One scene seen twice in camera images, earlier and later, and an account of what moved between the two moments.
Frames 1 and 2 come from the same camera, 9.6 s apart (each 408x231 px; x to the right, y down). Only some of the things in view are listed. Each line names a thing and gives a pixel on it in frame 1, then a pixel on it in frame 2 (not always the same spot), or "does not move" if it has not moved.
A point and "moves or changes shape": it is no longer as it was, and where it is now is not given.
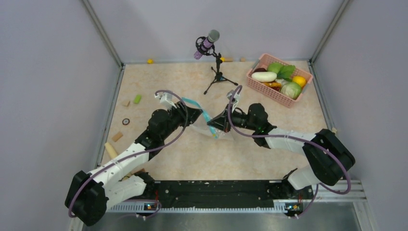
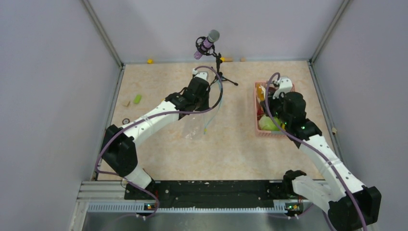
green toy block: (137, 98) does not move
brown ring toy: (125, 121) does not move
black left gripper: (188, 114) to (207, 104)
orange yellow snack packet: (273, 84) to (260, 95)
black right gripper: (220, 121) to (272, 101)
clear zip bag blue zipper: (208, 127) to (194, 126)
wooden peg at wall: (226, 59) does not move
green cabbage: (292, 89) moves or changes shape
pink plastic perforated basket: (272, 92) moves or changes shape
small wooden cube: (126, 103) does not move
